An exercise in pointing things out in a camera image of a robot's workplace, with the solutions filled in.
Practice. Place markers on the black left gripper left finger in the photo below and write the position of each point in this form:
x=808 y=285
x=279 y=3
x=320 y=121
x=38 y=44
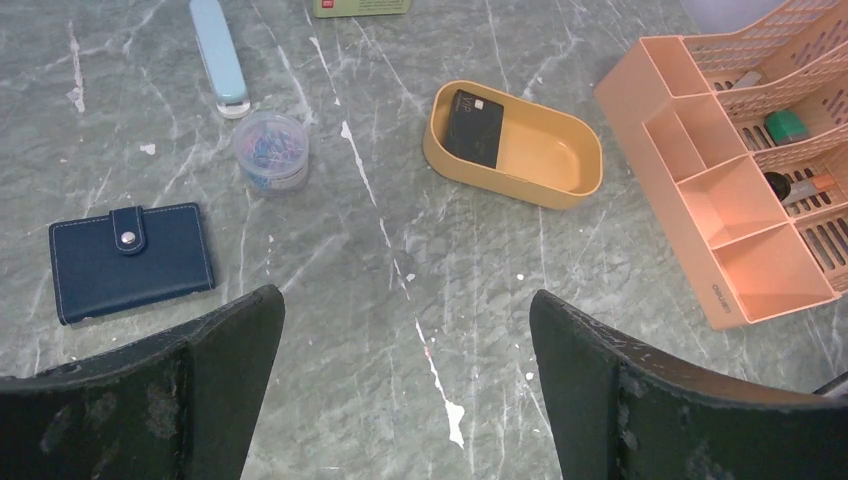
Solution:
x=179 y=404

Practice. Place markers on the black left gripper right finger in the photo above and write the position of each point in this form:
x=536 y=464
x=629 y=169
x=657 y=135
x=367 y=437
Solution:
x=620 y=408

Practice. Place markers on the navy blue card holder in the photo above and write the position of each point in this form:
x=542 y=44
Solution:
x=128 y=258

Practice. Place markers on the black VIP card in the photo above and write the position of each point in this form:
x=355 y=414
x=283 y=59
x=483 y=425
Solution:
x=474 y=129

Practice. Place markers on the yellow oval tray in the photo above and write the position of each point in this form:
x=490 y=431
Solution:
x=545 y=157

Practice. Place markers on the clear jar of paper clips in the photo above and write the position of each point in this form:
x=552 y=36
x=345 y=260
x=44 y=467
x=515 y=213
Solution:
x=272 y=152

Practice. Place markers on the orange plastic file organizer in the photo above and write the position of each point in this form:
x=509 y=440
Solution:
x=689 y=115

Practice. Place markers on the green eraser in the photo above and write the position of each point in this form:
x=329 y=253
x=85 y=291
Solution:
x=785 y=127

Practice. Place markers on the light blue stapler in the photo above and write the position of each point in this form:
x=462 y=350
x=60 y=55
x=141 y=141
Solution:
x=220 y=59

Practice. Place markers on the green and white small box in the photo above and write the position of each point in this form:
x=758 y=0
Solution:
x=354 y=8

